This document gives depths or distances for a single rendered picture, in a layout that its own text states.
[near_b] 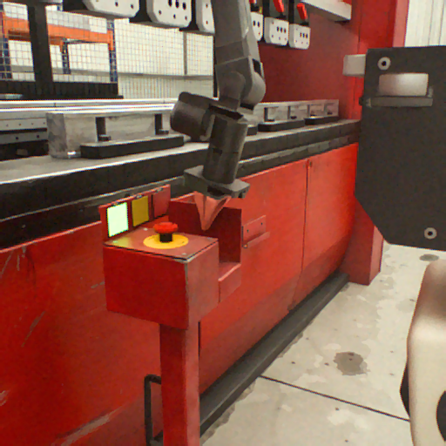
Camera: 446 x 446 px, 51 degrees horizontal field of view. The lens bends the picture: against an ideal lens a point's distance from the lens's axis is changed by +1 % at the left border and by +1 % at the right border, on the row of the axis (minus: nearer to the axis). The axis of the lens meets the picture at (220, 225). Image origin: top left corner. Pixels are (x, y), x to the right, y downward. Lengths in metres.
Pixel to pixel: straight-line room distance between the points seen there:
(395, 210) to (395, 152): 0.05
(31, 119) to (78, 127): 0.27
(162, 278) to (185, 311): 0.06
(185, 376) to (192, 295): 0.21
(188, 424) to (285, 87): 2.01
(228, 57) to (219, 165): 0.17
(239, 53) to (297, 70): 1.85
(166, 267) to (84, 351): 0.36
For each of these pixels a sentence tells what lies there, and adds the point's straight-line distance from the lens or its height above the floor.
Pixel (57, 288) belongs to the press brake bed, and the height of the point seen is 0.66.
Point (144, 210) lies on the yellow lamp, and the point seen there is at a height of 0.81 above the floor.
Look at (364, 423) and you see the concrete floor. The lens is 1.66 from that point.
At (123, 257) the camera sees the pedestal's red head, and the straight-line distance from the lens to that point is 0.74.
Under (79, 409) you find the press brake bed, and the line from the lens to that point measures 1.05.
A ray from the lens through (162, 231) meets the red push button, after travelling 0.72.
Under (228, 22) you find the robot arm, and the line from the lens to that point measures 0.77.
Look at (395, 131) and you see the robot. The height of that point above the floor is 0.98.
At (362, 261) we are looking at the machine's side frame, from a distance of 2.60.
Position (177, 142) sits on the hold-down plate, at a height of 0.89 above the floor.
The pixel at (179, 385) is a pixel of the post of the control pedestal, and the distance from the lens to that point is 0.89.
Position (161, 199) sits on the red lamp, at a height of 0.82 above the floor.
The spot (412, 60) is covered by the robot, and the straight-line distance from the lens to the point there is 0.41.
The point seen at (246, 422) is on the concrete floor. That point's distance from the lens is 1.60.
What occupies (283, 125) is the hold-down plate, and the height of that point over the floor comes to 0.89.
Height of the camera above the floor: 1.01
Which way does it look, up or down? 16 degrees down
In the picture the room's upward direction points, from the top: straight up
